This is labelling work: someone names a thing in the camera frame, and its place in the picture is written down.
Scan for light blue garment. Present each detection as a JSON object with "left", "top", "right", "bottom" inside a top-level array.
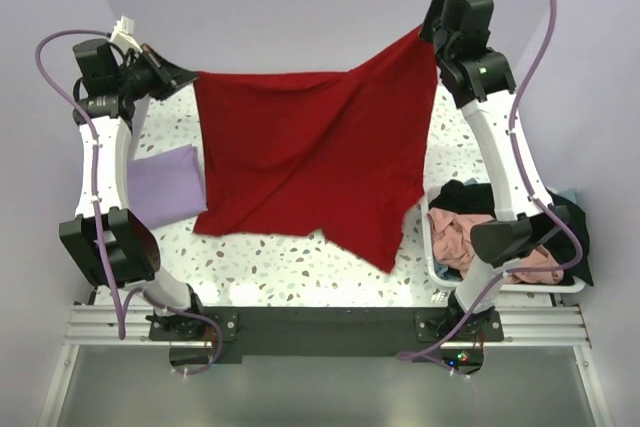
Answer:
[{"left": 550, "top": 188, "right": 578, "bottom": 204}]

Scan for folded lavender t shirt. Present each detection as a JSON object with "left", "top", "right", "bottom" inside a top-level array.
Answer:
[{"left": 127, "top": 145, "right": 207, "bottom": 229}]

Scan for pink t shirt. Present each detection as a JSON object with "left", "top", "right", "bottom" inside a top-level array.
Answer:
[{"left": 427, "top": 207, "right": 564, "bottom": 285}]

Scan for aluminium frame rail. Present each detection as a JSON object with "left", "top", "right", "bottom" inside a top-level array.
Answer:
[{"left": 39, "top": 305, "right": 613, "bottom": 426}]

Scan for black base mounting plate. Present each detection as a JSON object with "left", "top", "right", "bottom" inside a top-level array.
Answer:
[{"left": 148, "top": 303, "right": 502, "bottom": 377}]

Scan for red t shirt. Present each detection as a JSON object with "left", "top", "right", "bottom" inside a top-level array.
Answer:
[{"left": 194, "top": 31, "right": 438, "bottom": 273}]

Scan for black t shirt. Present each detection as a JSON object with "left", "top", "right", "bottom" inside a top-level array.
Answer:
[{"left": 430, "top": 178, "right": 596, "bottom": 288}]

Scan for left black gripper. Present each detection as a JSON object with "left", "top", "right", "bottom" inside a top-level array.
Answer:
[{"left": 115, "top": 43, "right": 199, "bottom": 101}]

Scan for white laundry basket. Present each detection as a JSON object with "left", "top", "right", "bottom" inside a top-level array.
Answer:
[{"left": 422, "top": 179, "right": 593, "bottom": 294}]

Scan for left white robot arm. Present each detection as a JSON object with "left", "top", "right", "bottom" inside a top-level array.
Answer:
[{"left": 59, "top": 38, "right": 207, "bottom": 339}]

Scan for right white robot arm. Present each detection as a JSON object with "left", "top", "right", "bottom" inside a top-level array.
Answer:
[{"left": 420, "top": 0, "right": 569, "bottom": 340}]

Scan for dark blue garment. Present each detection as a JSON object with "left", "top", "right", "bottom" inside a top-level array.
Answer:
[{"left": 433, "top": 260, "right": 462, "bottom": 282}]

